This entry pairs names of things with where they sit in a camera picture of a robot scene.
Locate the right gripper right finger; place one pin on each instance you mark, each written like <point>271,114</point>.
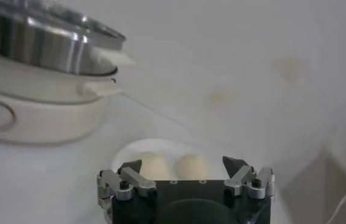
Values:
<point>242,179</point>

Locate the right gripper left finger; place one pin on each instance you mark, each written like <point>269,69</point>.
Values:
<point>136,181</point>

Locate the white steamed baozi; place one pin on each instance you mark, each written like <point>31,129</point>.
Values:
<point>157,167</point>
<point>192,167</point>

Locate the stainless steel steamer basket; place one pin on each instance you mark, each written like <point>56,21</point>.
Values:
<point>39,39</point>

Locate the white round plate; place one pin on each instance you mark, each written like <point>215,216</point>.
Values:
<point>166,147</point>

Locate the cream electric cooking pot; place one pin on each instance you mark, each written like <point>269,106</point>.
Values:
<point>54,121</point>

